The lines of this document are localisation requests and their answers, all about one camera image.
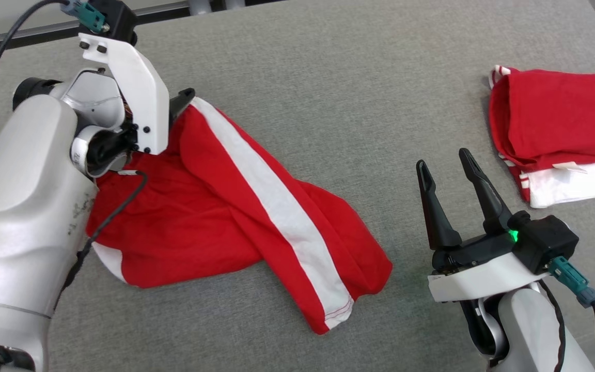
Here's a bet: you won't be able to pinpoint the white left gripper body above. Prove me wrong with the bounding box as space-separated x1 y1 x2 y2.
78 34 170 156

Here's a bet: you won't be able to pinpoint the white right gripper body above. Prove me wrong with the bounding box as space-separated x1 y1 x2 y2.
428 232 549 303

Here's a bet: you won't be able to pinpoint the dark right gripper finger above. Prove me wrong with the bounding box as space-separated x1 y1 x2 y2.
459 148 514 236
415 159 462 251

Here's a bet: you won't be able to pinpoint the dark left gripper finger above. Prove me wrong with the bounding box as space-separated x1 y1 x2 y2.
169 88 195 125

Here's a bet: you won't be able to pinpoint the red white basketball jersey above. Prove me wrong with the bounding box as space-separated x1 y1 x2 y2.
488 65 595 209

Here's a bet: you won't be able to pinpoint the red shorts with white stripe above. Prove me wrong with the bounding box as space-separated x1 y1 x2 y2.
86 97 394 335

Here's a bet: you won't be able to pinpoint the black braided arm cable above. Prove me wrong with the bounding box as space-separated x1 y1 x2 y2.
538 282 568 372
55 169 148 311

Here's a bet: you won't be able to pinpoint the black cable with teal plug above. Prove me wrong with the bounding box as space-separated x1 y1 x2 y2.
0 0 109 174
548 257 595 370

